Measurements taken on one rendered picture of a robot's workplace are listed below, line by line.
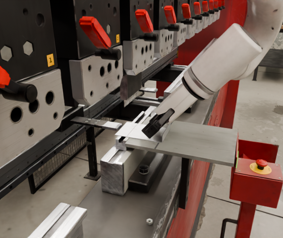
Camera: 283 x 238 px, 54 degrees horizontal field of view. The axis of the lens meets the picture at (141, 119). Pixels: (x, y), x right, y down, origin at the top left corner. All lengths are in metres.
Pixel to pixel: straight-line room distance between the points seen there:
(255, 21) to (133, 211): 0.51
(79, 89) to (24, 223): 1.67
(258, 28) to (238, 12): 2.11
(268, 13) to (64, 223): 0.56
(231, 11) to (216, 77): 2.21
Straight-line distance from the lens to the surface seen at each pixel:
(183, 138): 0.74
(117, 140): 0.73
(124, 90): 0.69
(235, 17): 2.81
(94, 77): 0.47
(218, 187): 2.26
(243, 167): 1.07
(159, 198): 0.73
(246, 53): 0.61
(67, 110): 0.84
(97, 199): 0.73
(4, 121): 0.32
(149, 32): 0.61
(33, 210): 2.13
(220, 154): 0.68
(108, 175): 0.71
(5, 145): 0.33
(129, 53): 0.61
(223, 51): 0.61
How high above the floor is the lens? 1.34
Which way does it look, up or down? 24 degrees down
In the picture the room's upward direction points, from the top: straight up
